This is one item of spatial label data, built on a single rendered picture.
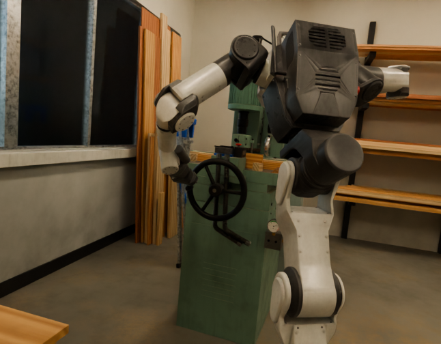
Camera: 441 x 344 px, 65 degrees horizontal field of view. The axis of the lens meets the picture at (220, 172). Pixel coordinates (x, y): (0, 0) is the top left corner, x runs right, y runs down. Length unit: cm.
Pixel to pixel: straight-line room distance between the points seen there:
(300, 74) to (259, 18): 345
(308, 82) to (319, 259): 52
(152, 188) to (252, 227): 161
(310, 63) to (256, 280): 113
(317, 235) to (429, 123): 335
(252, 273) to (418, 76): 315
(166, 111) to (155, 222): 220
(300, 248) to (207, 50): 372
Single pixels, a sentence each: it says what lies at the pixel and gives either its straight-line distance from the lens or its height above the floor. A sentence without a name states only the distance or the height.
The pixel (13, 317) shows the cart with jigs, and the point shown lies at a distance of 115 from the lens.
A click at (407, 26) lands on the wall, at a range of 445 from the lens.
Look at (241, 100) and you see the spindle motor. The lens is 181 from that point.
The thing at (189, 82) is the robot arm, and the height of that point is 122.
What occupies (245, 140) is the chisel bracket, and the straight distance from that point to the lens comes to 183.
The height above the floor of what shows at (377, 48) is 200.
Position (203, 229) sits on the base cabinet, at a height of 56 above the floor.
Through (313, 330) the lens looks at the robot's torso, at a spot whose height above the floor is 52.
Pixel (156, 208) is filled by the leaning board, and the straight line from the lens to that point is 322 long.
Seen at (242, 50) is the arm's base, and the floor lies 133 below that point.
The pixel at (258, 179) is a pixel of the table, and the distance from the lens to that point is 170.
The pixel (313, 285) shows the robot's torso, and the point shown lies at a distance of 106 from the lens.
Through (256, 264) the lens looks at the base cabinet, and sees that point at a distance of 179.
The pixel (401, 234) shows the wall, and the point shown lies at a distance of 440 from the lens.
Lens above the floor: 107
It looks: 6 degrees down
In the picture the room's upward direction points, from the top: 5 degrees clockwise
